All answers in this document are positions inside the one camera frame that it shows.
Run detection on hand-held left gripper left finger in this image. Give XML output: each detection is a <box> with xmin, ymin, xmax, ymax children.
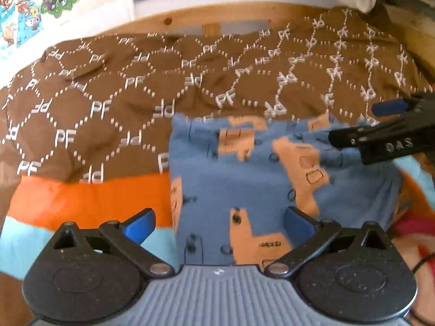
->
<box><xmin>48</xmin><ymin>207</ymin><xmax>174</xmax><ymax>276</ymax></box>

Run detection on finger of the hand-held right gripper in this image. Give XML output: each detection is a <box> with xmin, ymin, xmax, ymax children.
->
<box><xmin>328</xmin><ymin>117</ymin><xmax>414</xmax><ymax>150</ymax></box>
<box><xmin>371</xmin><ymin>90</ymin><xmax>435</xmax><ymax>118</ymax></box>

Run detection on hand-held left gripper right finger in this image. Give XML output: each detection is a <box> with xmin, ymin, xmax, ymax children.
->
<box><xmin>263</xmin><ymin>205</ymin><xmax>391</xmax><ymax>278</ymax></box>

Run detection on blue pants with orange print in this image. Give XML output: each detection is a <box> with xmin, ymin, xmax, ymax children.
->
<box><xmin>168</xmin><ymin>112</ymin><xmax>405</xmax><ymax>267</ymax></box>

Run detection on magenta cloth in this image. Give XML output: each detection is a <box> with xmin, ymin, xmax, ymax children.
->
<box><xmin>391</xmin><ymin>211</ymin><xmax>435</xmax><ymax>269</ymax></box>

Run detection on brown white-patterned blanket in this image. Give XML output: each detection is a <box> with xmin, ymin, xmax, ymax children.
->
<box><xmin>0</xmin><ymin>7</ymin><xmax>435</xmax><ymax>184</ymax></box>

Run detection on black cable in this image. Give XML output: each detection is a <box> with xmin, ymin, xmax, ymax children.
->
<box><xmin>409</xmin><ymin>244</ymin><xmax>435</xmax><ymax>325</ymax></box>

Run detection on wooden bed frame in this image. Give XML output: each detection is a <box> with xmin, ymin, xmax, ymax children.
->
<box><xmin>44</xmin><ymin>2</ymin><xmax>435</xmax><ymax>62</ymax></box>

